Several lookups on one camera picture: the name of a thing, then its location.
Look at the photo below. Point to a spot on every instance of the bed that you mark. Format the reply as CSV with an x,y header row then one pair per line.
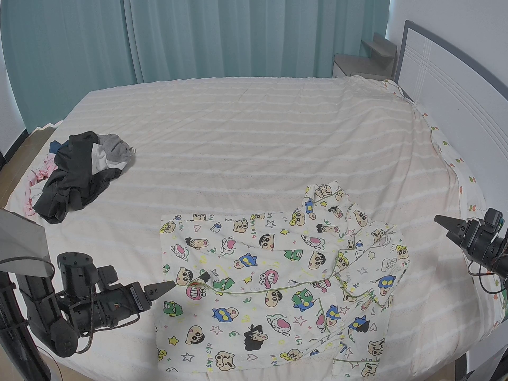
x,y
258,141

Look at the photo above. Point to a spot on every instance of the white printed pyjama top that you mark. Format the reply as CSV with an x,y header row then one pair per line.
x,y
277,276

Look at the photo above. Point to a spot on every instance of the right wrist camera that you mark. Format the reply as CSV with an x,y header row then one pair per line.
x,y
493,218

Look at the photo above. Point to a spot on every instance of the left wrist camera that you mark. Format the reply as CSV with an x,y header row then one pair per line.
x,y
108,278

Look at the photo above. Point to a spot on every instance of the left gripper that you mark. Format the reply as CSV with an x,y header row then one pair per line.
x,y
111,310

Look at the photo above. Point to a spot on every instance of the blue-green curtain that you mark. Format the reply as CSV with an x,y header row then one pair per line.
x,y
67,54
258,26

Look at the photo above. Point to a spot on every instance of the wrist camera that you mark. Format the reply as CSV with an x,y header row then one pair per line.
x,y
108,278
493,218

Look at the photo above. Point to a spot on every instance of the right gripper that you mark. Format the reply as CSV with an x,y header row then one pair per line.
x,y
480,242

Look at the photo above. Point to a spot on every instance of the grey bedside table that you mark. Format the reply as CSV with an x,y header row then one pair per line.
x,y
357,64

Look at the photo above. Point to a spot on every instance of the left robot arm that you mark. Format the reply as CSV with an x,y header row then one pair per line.
x,y
23,244

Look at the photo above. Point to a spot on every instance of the pile of clothes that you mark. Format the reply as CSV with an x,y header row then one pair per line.
x,y
75,173

